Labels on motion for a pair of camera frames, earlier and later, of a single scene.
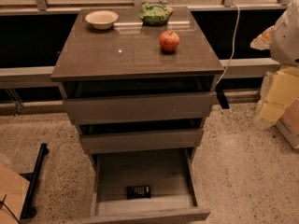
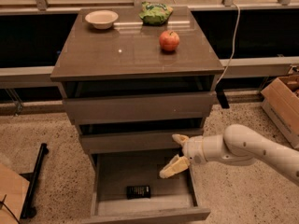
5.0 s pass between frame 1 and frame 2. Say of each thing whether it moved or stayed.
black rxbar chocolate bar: stayed
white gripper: moved
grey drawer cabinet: stayed
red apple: stayed
